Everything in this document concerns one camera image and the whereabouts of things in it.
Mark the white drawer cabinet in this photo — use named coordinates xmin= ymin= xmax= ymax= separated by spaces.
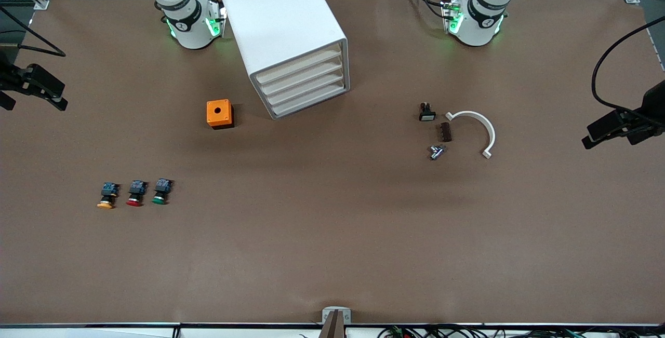
xmin=218 ymin=0 xmax=350 ymax=120

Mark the table edge rail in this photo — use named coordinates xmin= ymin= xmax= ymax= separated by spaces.
xmin=0 ymin=321 xmax=665 ymax=329

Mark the orange button box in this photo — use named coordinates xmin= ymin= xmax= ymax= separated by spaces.
xmin=206 ymin=99 xmax=235 ymax=130

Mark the cream plastic drawer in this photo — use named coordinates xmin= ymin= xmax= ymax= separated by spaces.
xmin=261 ymin=60 xmax=343 ymax=96
xmin=266 ymin=72 xmax=345 ymax=106
xmin=256 ymin=49 xmax=342 ymax=85
xmin=271 ymin=84 xmax=347 ymax=117

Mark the white curved clamp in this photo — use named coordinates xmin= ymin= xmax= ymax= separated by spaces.
xmin=445 ymin=111 xmax=496 ymax=159

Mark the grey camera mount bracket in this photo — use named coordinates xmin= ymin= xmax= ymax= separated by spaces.
xmin=320 ymin=307 xmax=352 ymax=338

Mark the table cover sheet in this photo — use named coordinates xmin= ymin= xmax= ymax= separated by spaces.
xmin=0 ymin=0 xmax=665 ymax=326

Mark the green push button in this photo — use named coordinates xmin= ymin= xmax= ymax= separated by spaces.
xmin=152 ymin=178 xmax=174 ymax=205

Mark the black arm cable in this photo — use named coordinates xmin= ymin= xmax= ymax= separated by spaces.
xmin=0 ymin=7 xmax=67 ymax=58
xmin=592 ymin=15 xmax=665 ymax=118

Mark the yellow push button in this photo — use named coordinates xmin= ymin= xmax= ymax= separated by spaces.
xmin=97 ymin=182 xmax=121 ymax=210

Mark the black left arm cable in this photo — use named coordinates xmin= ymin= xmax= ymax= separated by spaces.
xmin=592 ymin=15 xmax=665 ymax=118

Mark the cable bundle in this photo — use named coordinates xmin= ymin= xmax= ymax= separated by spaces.
xmin=377 ymin=325 xmax=665 ymax=338

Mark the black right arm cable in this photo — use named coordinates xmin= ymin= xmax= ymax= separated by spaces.
xmin=0 ymin=7 xmax=67 ymax=58

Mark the red push button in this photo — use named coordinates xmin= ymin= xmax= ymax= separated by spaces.
xmin=126 ymin=180 xmax=149 ymax=207

